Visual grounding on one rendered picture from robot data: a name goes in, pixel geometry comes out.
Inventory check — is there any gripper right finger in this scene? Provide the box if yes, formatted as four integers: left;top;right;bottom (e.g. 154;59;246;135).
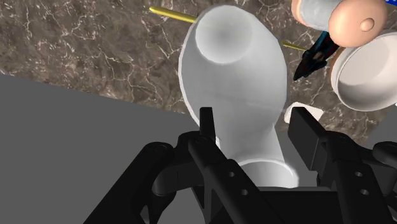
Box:
288;106;397;224

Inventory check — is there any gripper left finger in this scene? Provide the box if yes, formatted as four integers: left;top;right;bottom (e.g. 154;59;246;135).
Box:
83;106;280;224

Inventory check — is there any small white object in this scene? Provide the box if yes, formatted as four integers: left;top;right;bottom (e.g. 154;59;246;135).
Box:
284;101;324;123

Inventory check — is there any white vase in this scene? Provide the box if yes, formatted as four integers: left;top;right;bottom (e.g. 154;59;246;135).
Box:
178;4;300;189

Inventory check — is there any white bowl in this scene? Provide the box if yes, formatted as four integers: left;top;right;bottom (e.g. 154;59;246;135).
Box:
330;29;397;113

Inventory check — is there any black and blue tool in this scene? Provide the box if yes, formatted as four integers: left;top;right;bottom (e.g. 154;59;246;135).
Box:
293;31;341;82

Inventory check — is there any peach and grey toy figure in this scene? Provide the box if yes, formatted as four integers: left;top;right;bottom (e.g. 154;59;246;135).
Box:
291;0;390;49

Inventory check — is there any gold stick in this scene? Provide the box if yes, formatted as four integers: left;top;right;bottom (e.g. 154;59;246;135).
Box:
149;6;309;52

